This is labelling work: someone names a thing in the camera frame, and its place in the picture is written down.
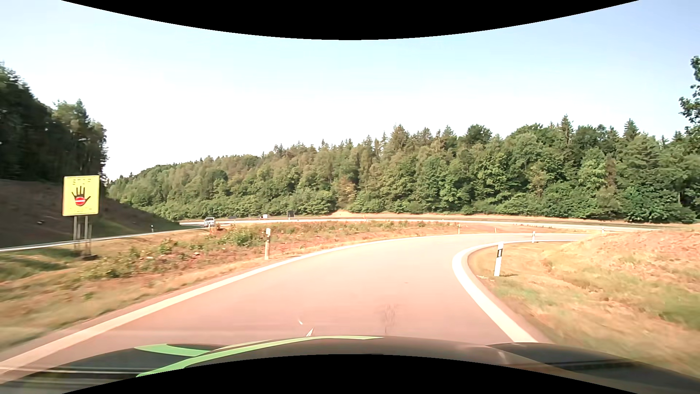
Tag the green wood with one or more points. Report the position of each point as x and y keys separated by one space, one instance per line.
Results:
x=415 y=175

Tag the grey asphalt road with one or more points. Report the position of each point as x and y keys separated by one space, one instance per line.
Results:
x=339 y=284

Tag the white car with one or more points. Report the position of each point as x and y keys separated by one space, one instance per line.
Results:
x=209 y=221

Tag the car's own bonnet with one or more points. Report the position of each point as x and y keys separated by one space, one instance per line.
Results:
x=350 y=347

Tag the road markings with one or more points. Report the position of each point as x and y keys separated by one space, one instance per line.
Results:
x=481 y=298

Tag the yellow road sign with hand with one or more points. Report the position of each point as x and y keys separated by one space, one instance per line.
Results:
x=81 y=195

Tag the dark trees on bank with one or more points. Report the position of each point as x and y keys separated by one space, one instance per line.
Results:
x=44 y=142

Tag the grassy bank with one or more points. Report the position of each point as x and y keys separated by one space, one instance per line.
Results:
x=38 y=210

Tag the grey guard rail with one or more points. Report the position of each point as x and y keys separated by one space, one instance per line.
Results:
x=98 y=238

